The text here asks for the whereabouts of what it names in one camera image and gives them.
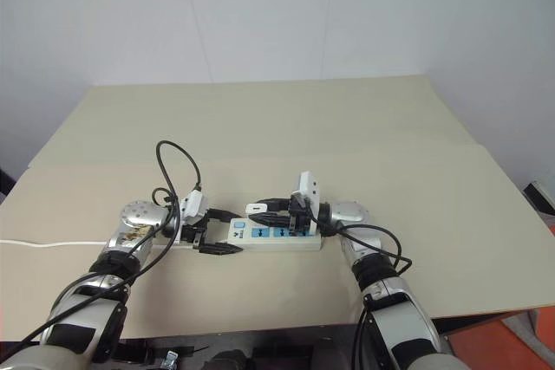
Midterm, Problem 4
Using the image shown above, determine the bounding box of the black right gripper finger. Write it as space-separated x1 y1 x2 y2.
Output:
252 210 292 227
258 197 294 211

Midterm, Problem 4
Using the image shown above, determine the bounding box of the white power strip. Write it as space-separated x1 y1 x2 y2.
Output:
227 216 323 255

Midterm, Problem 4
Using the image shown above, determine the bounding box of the dark object beside table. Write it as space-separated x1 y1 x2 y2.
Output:
0 161 18 209

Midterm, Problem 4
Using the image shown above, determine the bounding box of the white power strip cord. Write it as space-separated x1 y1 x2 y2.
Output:
0 237 193 251

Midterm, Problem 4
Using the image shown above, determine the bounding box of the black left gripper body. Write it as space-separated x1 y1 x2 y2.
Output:
179 209 218 254

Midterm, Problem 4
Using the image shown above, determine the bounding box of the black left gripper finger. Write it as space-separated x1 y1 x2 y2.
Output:
198 241 245 257
207 208 240 225

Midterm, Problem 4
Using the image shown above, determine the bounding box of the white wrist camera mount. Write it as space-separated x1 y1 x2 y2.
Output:
291 170 325 235
179 190 211 227

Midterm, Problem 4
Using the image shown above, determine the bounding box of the black and white box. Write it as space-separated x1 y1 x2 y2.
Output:
521 179 555 216

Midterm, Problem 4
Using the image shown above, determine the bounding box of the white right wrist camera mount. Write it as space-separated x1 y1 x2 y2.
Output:
291 170 325 235

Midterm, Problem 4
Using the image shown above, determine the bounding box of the small metal clip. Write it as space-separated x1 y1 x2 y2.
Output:
160 349 180 370

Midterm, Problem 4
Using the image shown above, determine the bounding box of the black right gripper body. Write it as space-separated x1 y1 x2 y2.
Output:
286 191 317 235

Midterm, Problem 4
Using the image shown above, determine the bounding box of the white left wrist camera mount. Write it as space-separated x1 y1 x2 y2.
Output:
179 190 211 227

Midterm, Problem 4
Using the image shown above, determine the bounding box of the black frame under table edge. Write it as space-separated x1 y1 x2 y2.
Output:
113 321 454 370

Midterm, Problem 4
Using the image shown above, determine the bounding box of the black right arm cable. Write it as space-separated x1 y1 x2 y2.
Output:
303 204 414 370

